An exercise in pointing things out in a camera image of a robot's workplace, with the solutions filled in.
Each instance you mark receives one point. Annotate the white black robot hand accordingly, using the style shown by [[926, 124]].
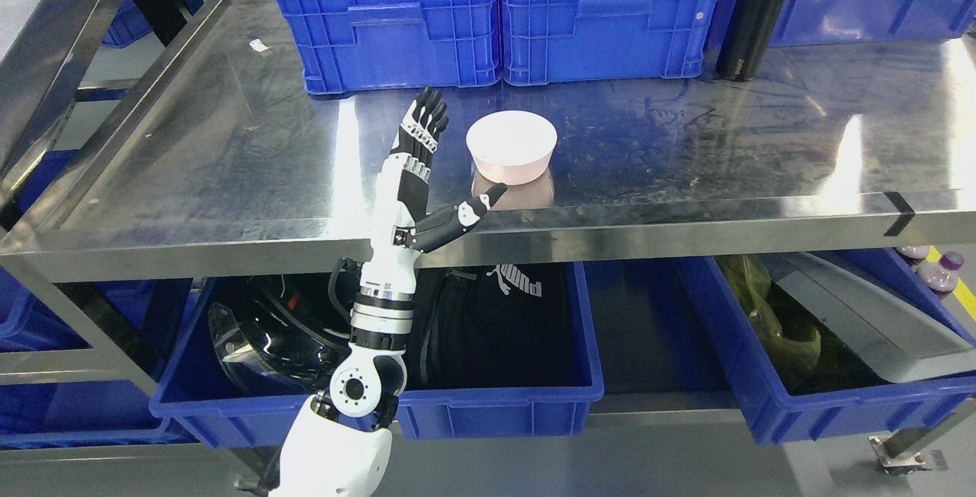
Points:
[[403, 228]]

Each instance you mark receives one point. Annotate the pink bowl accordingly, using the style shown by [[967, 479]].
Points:
[[512, 147]]

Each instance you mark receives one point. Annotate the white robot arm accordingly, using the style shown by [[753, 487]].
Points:
[[340, 443]]

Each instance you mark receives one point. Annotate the blue crate top middle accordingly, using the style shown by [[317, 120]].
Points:
[[551, 41]]

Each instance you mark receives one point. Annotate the black puma bag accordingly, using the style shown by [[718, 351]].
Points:
[[491, 326]]

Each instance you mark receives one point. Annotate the black helmet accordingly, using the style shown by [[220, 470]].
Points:
[[281, 333]]

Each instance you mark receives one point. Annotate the blue crate top left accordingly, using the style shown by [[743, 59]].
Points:
[[363, 45]]

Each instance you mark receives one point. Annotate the blue bin with helmet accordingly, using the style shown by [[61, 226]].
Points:
[[196, 393]]

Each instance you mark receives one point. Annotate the yellow green plastic bag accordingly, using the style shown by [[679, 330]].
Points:
[[787, 334]]

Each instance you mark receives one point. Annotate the blue bin lower right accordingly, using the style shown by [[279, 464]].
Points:
[[773, 415]]

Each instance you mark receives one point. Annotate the black thermos bottle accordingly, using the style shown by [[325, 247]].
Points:
[[747, 38]]

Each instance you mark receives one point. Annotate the grey flat panel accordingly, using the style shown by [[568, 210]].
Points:
[[889, 332]]

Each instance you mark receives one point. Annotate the purple bottle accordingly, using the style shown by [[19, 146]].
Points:
[[942, 276]]

